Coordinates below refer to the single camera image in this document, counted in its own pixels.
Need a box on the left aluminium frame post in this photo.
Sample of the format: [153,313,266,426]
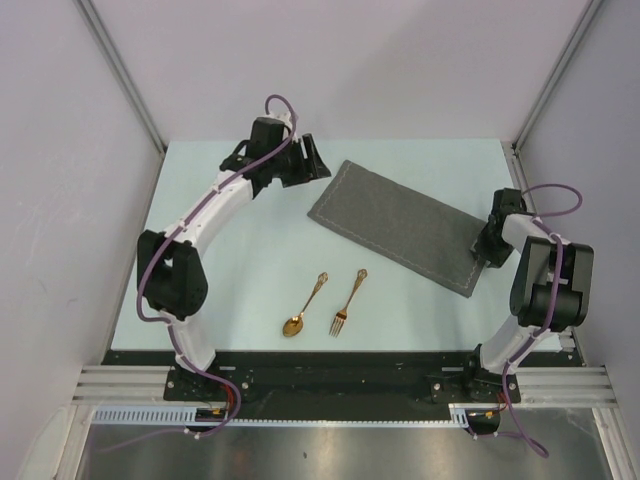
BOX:
[73,0,168,158]

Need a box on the gold fork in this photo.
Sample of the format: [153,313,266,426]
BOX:
[329,269,368,338]

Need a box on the right aluminium frame post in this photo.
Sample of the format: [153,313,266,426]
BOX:
[511,0,607,155]

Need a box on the front aluminium frame rail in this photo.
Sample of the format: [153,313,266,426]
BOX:
[73,366,618,408]

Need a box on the grey cloth napkin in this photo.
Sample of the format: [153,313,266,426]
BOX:
[307,161,484,298]

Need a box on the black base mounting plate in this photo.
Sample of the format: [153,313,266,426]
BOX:
[102,349,584,421]

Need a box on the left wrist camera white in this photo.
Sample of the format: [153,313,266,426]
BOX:
[267,111,296,132]

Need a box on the aluminium frame post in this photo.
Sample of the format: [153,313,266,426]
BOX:
[511,0,607,155]
[73,0,168,158]

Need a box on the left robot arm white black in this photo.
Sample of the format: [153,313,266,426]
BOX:
[135,114,331,400]

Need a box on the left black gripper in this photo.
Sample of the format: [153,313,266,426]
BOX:
[269,135,331,188]

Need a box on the right aluminium side rail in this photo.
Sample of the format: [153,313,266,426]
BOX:
[504,142,581,354]

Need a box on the white slotted cable duct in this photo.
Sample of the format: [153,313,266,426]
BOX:
[92,403,501,430]

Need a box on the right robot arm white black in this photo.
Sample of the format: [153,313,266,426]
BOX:
[461,188,594,401]

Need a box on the gold spoon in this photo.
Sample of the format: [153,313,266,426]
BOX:
[282,272,329,338]

